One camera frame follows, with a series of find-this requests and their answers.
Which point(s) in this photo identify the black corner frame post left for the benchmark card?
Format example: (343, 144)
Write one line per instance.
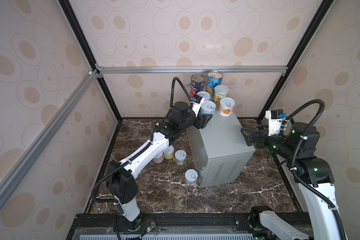
(82, 40)

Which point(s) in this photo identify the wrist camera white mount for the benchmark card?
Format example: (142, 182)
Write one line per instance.
(275, 119)
(196, 103)

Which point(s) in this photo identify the white lid can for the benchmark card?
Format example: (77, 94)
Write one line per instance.
(208, 107)
(169, 152)

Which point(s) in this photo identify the peach label can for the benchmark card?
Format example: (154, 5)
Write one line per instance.
(226, 107)

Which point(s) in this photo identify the dark blue red soup can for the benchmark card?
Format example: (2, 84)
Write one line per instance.
(197, 84)

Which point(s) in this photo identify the pink label can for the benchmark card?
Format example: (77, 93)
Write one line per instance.
(191, 176)
(158, 158)

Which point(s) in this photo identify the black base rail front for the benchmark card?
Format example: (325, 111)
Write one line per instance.
(108, 224)

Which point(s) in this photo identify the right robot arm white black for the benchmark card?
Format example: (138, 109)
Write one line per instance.
(312, 174)

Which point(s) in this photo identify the black corner frame post right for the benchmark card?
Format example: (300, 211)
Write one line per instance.
(313, 26)

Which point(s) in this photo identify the pink label can front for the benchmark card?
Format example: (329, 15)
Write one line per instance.
(191, 176)

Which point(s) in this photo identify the black corner frame post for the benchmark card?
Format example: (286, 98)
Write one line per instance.
(313, 26)
(82, 40)

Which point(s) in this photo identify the horizontal aluminium rail back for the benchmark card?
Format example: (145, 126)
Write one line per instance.
(192, 70)

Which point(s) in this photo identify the green label can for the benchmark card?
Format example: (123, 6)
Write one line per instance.
(180, 157)

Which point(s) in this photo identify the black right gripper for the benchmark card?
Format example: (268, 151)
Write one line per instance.
(262, 136)

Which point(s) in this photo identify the teal label can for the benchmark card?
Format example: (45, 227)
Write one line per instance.
(204, 95)

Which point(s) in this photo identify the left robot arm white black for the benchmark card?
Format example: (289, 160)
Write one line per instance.
(121, 180)

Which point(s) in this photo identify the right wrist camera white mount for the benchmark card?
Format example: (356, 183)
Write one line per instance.
(275, 119)

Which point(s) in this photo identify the blue progresso soup can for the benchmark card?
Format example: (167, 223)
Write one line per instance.
(214, 78)

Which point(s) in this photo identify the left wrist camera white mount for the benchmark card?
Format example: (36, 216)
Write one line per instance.
(196, 103)

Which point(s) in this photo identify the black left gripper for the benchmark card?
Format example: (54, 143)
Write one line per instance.
(199, 121)

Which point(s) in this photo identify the diagonal aluminium rail left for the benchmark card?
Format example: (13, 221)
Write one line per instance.
(9, 184)

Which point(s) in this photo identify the yellow label can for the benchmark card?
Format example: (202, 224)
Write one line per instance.
(220, 91)

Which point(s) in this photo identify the pink label can back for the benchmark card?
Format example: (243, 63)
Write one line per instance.
(158, 158)

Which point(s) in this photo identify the grey metal cabinet box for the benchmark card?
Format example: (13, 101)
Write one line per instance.
(219, 150)

